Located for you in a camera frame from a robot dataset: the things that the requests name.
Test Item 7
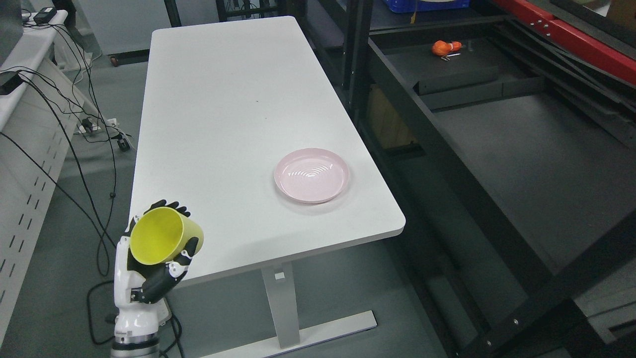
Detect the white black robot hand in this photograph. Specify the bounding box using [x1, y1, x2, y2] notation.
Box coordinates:
[113, 199, 199, 336]

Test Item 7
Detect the yellow plastic cup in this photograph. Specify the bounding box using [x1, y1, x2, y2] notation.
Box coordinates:
[130, 207, 204, 265]

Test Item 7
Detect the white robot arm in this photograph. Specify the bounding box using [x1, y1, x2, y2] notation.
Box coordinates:
[110, 333, 159, 358]

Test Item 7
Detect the orange toy on shelf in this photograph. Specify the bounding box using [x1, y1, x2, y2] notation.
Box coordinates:
[431, 40, 463, 57]

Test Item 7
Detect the black metal shelf rack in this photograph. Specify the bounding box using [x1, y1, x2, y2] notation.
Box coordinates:
[288, 0, 635, 358]

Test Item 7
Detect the white power strip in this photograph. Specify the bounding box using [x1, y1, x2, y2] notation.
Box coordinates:
[74, 117, 120, 135]

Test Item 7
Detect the white perforated cabinet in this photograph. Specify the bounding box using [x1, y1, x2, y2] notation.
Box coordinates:
[0, 11, 97, 336]

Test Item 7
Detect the pink plastic plate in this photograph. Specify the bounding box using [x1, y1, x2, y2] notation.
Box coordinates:
[273, 149, 350, 204]

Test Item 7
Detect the white table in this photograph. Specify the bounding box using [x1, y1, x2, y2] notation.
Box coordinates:
[130, 16, 406, 358]

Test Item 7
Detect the black power adapter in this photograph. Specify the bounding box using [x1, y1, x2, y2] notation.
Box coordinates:
[32, 6, 57, 25]

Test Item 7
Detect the blue plastic crate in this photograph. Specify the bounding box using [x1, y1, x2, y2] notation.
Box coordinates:
[383, 0, 471, 13]

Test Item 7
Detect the red metal beam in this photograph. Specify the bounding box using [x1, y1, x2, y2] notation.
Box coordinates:
[495, 0, 636, 85]

